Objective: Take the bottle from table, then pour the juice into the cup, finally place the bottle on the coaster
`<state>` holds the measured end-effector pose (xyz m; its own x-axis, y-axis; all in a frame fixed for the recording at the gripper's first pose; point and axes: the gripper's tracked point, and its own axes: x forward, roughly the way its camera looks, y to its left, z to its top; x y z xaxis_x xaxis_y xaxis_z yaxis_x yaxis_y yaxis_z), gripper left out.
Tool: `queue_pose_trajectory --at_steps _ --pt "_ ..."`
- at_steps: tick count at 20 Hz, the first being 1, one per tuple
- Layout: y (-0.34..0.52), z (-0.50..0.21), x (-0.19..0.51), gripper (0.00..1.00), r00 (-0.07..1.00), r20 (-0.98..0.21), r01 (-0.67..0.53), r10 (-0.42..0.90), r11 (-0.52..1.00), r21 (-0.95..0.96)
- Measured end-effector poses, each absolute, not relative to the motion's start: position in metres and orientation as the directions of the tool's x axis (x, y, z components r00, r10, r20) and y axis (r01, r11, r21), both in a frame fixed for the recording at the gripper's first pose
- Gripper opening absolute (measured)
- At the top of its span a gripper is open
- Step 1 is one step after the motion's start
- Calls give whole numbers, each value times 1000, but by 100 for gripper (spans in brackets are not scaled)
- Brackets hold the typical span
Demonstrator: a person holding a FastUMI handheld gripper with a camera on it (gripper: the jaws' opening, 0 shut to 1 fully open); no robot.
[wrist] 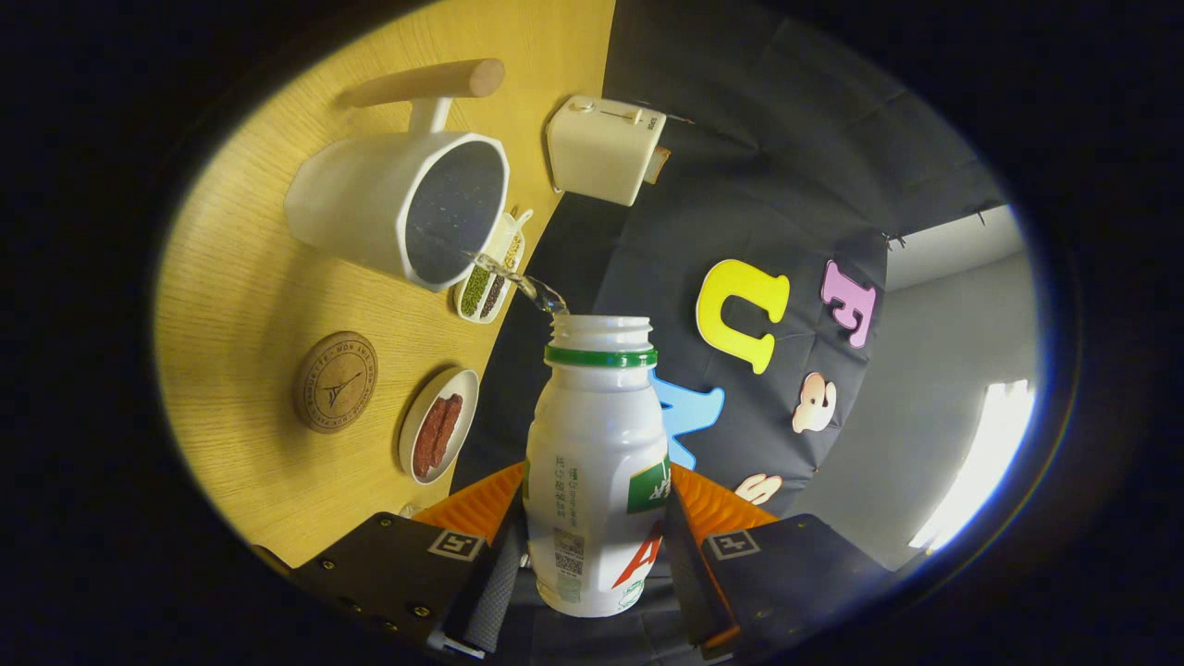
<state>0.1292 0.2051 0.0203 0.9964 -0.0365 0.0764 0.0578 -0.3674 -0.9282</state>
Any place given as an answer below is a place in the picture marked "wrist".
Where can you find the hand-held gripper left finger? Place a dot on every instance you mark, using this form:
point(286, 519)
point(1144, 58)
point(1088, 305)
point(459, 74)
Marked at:
point(495, 592)

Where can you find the pile of green beans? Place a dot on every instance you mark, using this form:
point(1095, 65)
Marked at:
point(474, 289)

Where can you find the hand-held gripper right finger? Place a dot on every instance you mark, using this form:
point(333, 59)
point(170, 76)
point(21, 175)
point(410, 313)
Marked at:
point(684, 573)

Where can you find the red sausage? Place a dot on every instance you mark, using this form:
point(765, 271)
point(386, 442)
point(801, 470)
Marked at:
point(427, 449)
point(450, 421)

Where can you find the cream toaster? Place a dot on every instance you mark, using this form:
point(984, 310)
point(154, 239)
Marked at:
point(601, 153)

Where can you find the round brown coaster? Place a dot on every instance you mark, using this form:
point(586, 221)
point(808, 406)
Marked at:
point(335, 382)

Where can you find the cream round plate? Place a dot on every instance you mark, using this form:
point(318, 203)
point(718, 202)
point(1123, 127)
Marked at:
point(413, 435)

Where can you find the clear poured juice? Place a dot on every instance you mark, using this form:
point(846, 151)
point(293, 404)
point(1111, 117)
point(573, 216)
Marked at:
point(532, 289)

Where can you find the white divided dish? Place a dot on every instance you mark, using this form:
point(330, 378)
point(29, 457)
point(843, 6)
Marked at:
point(506, 237)

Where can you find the toasted bread slice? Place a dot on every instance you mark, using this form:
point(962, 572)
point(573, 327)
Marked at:
point(659, 165)

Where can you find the yellow wooden table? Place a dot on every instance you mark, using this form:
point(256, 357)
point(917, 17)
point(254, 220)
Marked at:
point(240, 305)

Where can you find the pile of dark beans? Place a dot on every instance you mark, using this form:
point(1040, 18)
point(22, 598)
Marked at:
point(493, 294)

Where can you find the pile of pale beans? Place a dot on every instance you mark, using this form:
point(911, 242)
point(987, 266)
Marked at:
point(511, 254)

